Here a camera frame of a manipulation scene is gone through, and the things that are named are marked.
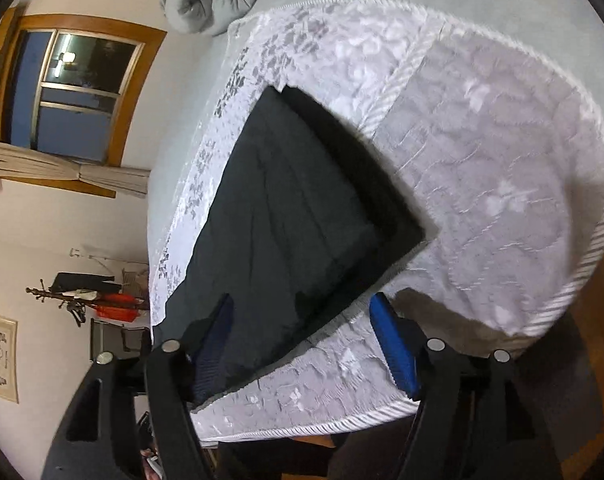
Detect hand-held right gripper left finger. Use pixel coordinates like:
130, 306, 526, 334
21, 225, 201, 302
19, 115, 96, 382
42, 292, 235, 480

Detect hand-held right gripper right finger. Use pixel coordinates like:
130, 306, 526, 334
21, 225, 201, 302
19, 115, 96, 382
369, 291, 565, 480

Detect black pants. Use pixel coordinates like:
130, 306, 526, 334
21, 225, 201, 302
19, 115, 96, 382
153, 85, 427, 408

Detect red bag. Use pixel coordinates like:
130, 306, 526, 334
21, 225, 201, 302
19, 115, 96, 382
96, 294, 139, 323

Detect black mesh chair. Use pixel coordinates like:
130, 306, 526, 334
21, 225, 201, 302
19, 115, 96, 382
89, 317, 153, 366

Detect black hanging garment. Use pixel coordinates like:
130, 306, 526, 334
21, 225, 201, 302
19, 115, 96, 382
49, 272, 118, 293

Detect wooden coat rack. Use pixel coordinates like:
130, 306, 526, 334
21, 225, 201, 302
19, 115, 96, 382
26, 280, 150, 328

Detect white floral bed cover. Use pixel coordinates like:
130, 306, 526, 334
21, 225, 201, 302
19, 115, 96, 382
147, 0, 604, 443

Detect bed with pale blue sheet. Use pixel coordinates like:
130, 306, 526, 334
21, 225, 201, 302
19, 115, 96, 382
146, 0, 604, 266

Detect beige curtain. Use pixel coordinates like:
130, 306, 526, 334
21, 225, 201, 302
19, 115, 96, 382
0, 141, 151, 200

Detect wooden framed window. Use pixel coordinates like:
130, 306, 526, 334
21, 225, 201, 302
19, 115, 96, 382
0, 7, 167, 198

